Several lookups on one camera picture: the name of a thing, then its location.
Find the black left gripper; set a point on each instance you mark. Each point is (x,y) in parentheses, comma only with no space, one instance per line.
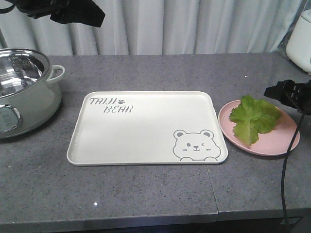
(61,11)

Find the cream bear serving tray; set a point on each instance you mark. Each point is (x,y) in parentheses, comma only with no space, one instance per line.
(152,127)

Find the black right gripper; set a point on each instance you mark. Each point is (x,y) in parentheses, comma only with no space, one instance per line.
(292,94)

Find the green lettuce leaf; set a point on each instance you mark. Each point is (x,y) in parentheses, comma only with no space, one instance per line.
(253,117)

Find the green electric cooking pot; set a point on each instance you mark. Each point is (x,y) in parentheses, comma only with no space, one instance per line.
(29,90)

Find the pink round plate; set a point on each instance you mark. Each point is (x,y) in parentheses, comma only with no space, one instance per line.
(273,143)

